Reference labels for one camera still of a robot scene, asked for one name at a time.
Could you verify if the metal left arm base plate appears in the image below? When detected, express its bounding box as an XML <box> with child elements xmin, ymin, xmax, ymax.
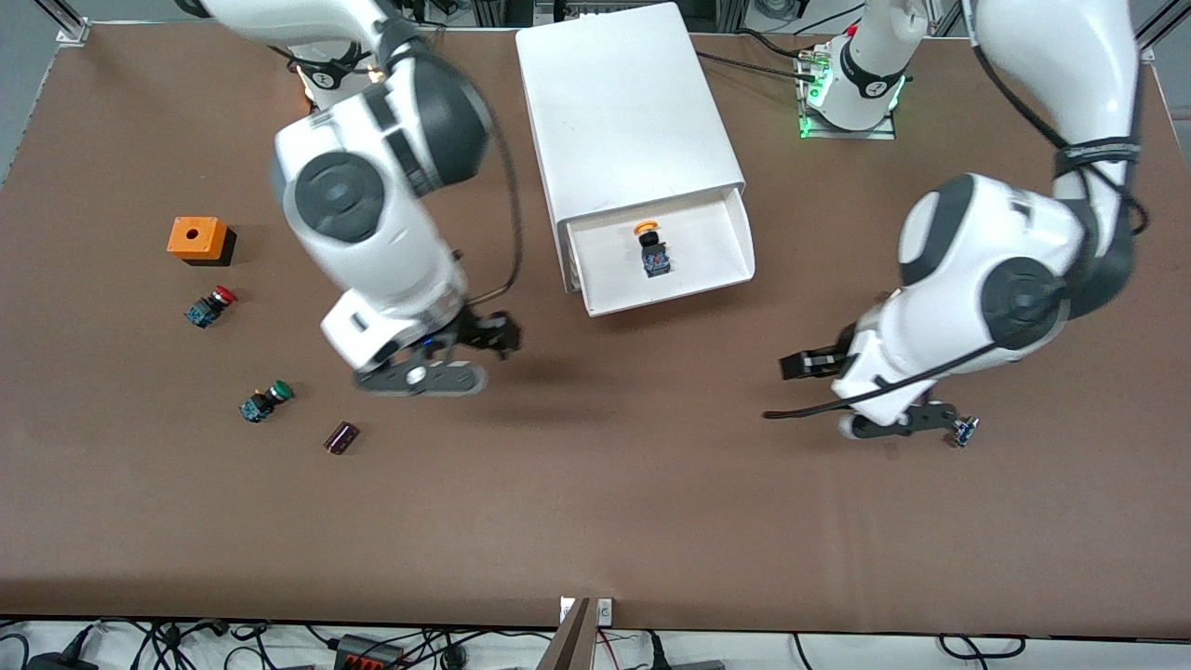
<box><xmin>797</xmin><ymin>47</ymin><xmax>899</xmax><ymax>141</ymax></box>

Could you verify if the yellow push button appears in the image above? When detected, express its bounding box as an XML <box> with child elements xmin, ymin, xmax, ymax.
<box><xmin>633</xmin><ymin>220</ymin><xmax>673</xmax><ymax>280</ymax></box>

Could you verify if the black looped floor cable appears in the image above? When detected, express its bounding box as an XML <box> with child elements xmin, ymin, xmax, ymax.
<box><xmin>938</xmin><ymin>635</ymin><xmax>1028</xmax><ymax>663</ymax></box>

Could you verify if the black braided table cable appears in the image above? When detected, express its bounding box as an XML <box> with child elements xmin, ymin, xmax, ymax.
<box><xmin>696</xmin><ymin>50</ymin><xmax>829</xmax><ymax>77</ymax></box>

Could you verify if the black orange power strip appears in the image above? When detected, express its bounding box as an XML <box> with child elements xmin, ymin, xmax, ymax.
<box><xmin>335</xmin><ymin>635</ymin><xmax>407</xmax><ymax>670</ymax></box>

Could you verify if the red push button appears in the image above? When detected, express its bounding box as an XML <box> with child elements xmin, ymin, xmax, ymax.
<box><xmin>184</xmin><ymin>286</ymin><xmax>239</xmax><ymax>328</ymax></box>

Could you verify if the wooden strip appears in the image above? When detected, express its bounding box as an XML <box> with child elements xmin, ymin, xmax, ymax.
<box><xmin>537</xmin><ymin>597</ymin><xmax>594</xmax><ymax>670</ymax></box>

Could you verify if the green push button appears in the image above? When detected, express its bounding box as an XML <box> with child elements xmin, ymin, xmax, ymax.
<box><xmin>239</xmin><ymin>380</ymin><xmax>295</xmax><ymax>424</ymax></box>

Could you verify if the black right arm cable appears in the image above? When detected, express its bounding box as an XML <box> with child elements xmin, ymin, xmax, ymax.
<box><xmin>461</xmin><ymin>79</ymin><xmax>524</xmax><ymax>313</ymax></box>

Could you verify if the orange box with hole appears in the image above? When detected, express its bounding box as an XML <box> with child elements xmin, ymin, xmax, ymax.
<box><xmin>167</xmin><ymin>217</ymin><xmax>237</xmax><ymax>267</ymax></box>

